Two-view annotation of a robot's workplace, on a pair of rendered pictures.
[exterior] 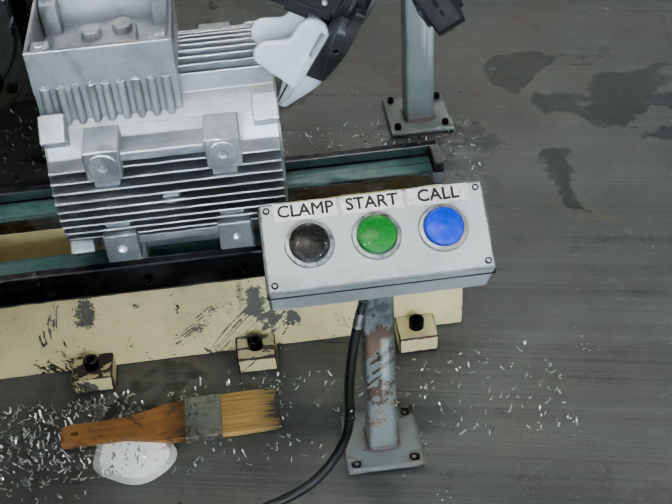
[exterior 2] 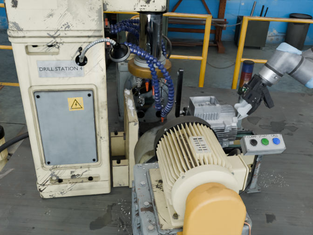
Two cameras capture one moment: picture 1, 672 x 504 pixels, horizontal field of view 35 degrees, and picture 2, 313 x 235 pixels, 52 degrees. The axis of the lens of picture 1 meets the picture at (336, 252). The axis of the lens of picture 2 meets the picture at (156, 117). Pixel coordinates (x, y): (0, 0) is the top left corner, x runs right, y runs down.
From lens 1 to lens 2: 73 cm
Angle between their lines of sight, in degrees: 12
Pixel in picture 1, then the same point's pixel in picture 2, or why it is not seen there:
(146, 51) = (216, 107)
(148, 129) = (213, 122)
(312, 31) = (248, 106)
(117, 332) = not seen: hidden behind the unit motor
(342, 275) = (260, 148)
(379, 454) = (252, 189)
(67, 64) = (201, 109)
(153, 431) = not seen: hidden behind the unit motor
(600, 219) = not seen: hidden behind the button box
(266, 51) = (240, 109)
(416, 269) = (272, 148)
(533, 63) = (257, 119)
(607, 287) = (286, 162)
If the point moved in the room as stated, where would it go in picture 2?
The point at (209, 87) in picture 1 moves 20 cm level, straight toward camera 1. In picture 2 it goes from (223, 115) to (242, 140)
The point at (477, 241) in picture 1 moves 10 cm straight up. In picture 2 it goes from (282, 144) to (288, 123)
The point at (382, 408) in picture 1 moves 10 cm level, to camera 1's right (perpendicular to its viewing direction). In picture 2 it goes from (255, 179) to (276, 178)
